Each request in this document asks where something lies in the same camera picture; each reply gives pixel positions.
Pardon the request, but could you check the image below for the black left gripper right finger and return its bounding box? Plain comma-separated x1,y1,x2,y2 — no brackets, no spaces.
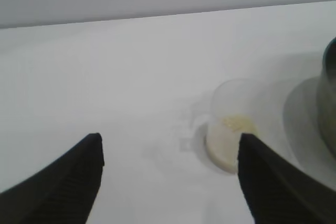
237,133,336,224

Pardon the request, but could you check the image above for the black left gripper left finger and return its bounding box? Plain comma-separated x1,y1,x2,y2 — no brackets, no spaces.
0,132,105,224

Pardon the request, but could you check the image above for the clear plastic measuring cup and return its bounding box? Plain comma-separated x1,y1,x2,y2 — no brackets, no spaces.
191,78,263,175

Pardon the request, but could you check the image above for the stainless steel mixing bowl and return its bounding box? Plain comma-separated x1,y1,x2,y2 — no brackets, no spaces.
316,36,336,154

